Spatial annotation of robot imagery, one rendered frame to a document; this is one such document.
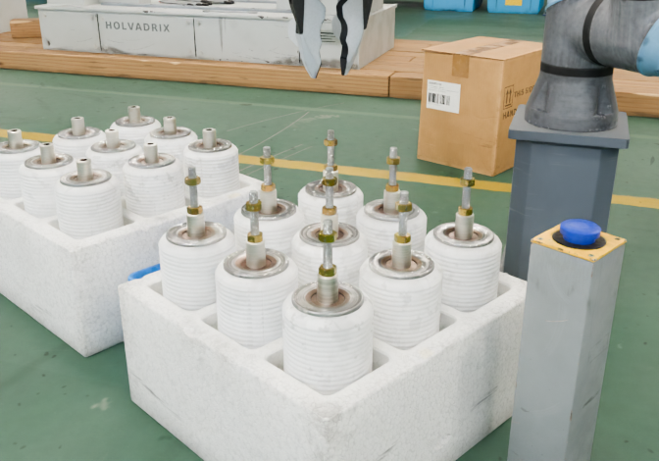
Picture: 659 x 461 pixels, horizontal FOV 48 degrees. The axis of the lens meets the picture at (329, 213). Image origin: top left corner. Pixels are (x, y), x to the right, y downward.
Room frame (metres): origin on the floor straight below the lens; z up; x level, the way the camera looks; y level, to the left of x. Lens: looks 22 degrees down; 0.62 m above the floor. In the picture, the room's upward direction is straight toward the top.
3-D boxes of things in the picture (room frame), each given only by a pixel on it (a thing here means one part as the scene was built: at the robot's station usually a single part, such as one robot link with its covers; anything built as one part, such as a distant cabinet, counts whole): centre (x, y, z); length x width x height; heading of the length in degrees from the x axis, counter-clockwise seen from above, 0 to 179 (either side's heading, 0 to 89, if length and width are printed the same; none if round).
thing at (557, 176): (1.23, -0.41, 0.15); 0.19 x 0.19 x 0.30; 71
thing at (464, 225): (0.85, -0.17, 0.26); 0.02 x 0.02 x 0.03
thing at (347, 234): (0.85, 0.00, 0.25); 0.08 x 0.08 x 0.01
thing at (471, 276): (0.85, -0.17, 0.16); 0.10 x 0.10 x 0.18
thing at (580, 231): (0.70, -0.26, 0.32); 0.04 x 0.04 x 0.02
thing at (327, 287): (0.68, 0.00, 0.26); 0.02 x 0.02 x 0.03
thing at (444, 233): (0.85, -0.17, 0.25); 0.08 x 0.08 x 0.01
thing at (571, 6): (1.22, -0.41, 0.47); 0.13 x 0.12 x 0.14; 27
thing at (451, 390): (0.85, 0.00, 0.09); 0.39 x 0.39 x 0.18; 44
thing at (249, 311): (0.77, 0.08, 0.16); 0.10 x 0.10 x 0.18
